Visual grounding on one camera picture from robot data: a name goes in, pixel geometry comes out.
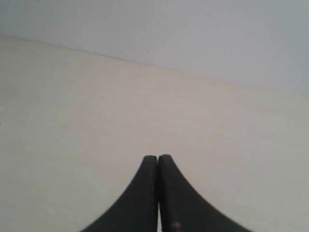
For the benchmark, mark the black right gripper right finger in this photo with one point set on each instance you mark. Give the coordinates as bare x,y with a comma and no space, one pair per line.
182,208

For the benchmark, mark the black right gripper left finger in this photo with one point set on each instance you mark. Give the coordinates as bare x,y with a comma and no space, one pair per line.
136,210

